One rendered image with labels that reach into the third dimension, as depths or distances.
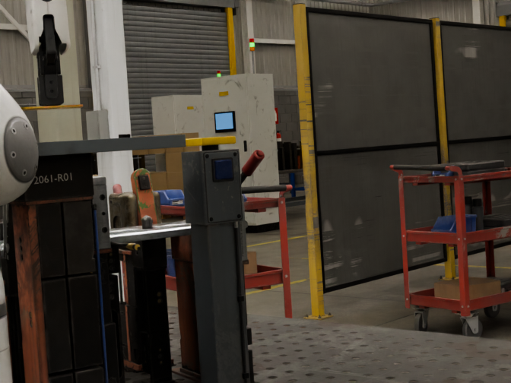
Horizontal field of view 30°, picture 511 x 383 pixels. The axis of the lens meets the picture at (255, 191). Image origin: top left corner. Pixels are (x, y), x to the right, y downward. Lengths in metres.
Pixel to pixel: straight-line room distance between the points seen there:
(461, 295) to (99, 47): 2.54
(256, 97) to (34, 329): 10.76
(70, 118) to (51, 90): 7.65
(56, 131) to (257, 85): 3.84
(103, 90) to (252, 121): 6.29
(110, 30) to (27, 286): 4.52
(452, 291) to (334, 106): 1.64
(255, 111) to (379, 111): 5.36
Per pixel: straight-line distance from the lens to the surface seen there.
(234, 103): 12.04
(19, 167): 1.03
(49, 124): 8.97
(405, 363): 1.91
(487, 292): 5.42
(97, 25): 5.82
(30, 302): 1.35
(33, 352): 1.36
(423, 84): 7.26
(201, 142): 1.44
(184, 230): 1.73
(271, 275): 4.07
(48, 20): 1.33
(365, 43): 6.68
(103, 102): 5.78
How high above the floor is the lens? 1.15
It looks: 3 degrees down
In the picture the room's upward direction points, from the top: 4 degrees counter-clockwise
